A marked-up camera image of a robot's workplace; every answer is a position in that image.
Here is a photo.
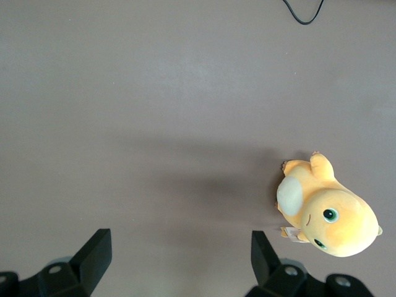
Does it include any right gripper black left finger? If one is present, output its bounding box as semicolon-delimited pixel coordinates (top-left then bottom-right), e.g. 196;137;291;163
21;228;112;297

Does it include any orange plush toy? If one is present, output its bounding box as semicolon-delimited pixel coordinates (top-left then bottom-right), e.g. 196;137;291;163
275;150;384;258

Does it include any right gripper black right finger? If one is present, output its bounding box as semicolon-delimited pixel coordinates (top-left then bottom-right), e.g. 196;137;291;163
246;230;329;297

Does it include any thin black looped cable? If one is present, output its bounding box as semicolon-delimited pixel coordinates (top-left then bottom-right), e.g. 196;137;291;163
282;0;325;25

